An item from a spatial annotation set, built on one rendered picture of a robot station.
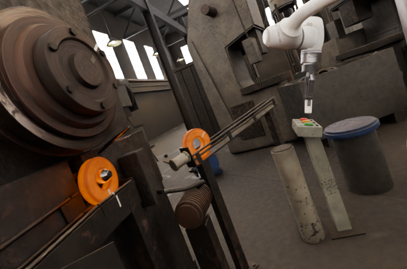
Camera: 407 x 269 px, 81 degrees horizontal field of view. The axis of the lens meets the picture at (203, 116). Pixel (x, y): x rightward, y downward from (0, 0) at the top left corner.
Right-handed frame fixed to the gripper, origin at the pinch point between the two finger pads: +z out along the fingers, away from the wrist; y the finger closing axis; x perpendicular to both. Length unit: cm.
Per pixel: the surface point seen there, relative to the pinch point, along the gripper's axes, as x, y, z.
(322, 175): 8.8, -2.1, 36.0
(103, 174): -72, 62, 16
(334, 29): 84, -295, -86
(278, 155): -13.5, 2.1, 25.3
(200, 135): -52, 11, 14
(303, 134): -2.5, 4.7, 13.2
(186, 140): -57, 18, 16
